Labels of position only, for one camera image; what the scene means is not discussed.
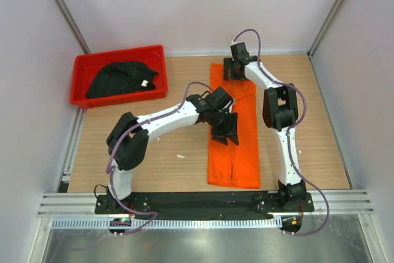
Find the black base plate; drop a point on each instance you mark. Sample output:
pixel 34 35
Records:
pixel 173 205

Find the red plastic bin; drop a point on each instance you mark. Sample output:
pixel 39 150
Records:
pixel 87 66

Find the aluminium frame rail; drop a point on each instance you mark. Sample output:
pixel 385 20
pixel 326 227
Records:
pixel 83 204

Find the corner aluminium post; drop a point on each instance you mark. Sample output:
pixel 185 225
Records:
pixel 332 14
pixel 66 14

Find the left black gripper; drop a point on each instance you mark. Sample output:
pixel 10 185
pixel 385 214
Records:
pixel 233 137

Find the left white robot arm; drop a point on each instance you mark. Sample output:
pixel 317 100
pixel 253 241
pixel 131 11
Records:
pixel 128 141

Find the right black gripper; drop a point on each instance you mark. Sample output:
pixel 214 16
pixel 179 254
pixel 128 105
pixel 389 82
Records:
pixel 228 63

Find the slotted cable duct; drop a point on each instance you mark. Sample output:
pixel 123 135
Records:
pixel 112 223

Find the black t shirt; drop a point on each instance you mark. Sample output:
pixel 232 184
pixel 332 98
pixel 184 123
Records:
pixel 119 78

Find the left corner aluminium post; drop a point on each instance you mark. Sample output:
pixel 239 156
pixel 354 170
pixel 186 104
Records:
pixel 66 14

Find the right corner aluminium post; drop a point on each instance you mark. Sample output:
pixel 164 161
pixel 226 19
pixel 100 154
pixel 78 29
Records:
pixel 332 14

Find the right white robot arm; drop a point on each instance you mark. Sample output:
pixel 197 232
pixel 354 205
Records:
pixel 280 114

